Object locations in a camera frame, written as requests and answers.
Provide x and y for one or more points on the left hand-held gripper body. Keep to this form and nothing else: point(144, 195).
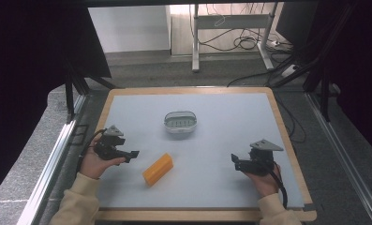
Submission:
point(107, 146)

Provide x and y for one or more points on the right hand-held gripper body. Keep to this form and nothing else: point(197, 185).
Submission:
point(259, 159)

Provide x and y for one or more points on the person's left hand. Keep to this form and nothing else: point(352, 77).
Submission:
point(94, 164)

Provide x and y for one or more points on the person's right hand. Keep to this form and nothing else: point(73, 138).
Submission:
point(264, 184)

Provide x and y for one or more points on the orange rectangular block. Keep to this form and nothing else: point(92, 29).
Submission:
point(158, 169)

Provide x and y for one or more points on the pale blue-grey table mat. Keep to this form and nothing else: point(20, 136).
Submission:
point(205, 146)

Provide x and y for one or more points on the grey oval basket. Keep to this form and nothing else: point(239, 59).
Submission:
point(180, 122)

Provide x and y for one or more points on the black metal stand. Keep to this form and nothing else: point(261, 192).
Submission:
point(322, 72)
point(77, 84)

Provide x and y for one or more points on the white power strip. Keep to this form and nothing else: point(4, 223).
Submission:
point(289, 70)

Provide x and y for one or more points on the dark curtain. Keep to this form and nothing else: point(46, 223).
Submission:
point(21, 78)
point(361, 72)

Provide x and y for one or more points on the white cabinet panel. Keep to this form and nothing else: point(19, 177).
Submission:
point(130, 28)

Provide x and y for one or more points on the aluminium frame rail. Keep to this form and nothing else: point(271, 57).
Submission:
point(346, 159)
point(47, 175)

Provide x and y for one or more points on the white metal desk frame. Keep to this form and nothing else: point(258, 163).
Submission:
point(233, 22)

